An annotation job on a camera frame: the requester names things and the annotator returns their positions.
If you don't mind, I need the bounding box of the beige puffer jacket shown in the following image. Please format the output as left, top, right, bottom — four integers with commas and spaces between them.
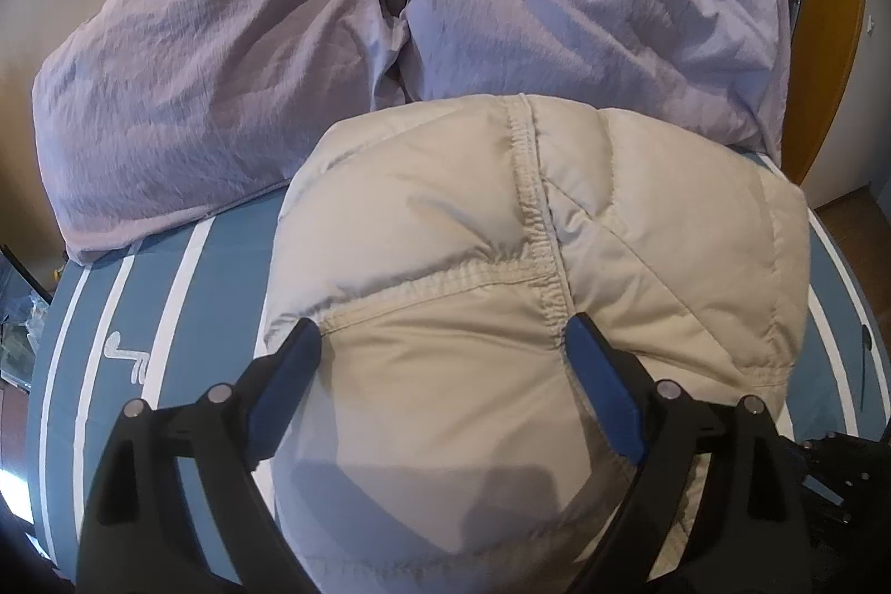
261, 93, 814, 594

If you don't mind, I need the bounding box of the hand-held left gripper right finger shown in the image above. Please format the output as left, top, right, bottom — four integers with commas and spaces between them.
561, 311, 817, 594

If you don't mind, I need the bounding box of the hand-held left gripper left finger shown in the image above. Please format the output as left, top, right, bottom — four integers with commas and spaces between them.
75, 317, 325, 594

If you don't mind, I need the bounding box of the lavender pillow left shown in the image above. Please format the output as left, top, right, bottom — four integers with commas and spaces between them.
31, 0, 793, 267

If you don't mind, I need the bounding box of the wooden door frame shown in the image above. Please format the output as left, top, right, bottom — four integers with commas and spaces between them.
710, 0, 873, 188

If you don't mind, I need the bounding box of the blue white-striped bed sheet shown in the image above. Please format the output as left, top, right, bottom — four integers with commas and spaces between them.
26, 149, 879, 594

